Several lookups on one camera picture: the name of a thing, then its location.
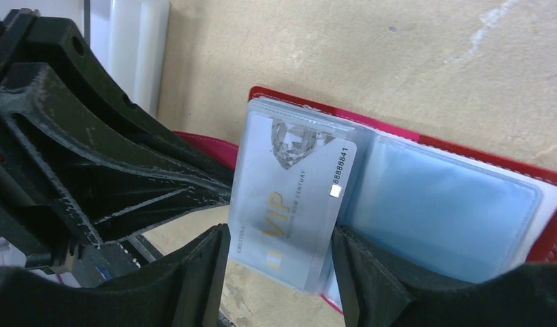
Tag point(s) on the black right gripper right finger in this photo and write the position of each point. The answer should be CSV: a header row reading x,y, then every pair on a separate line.
x,y
379,288

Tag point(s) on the red leather card holder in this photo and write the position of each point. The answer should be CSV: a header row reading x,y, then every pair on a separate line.
x,y
455,210

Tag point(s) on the white card edge-on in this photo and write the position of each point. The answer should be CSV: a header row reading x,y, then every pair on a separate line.
x,y
287,192

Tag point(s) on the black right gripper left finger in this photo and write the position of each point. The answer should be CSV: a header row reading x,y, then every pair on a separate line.
x,y
181,289

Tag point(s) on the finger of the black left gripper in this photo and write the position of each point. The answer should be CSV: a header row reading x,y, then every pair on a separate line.
x,y
58,42

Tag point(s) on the white plastic card box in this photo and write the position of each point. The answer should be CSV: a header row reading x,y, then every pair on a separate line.
x,y
127,37

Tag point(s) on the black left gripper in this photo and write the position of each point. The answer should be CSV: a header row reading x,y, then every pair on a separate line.
x,y
65,174

